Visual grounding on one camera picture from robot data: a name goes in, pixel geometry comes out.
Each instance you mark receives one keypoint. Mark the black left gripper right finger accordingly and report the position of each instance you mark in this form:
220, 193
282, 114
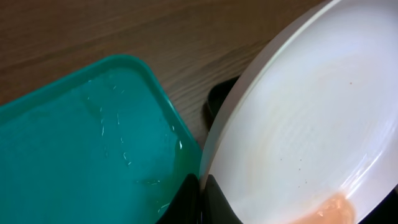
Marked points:
215, 207

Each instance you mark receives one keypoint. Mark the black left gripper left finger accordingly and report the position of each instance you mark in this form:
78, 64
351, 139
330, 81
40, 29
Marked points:
184, 207

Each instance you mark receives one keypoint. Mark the white plate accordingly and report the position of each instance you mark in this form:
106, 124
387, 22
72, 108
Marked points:
313, 118

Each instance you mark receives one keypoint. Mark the teal plastic tray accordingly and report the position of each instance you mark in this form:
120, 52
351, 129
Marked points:
102, 145

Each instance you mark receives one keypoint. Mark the black rectangular tray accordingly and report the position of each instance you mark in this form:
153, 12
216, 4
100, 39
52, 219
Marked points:
215, 99

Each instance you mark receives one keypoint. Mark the red stain on top plate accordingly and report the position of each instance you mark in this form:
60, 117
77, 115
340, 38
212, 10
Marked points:
336, 209

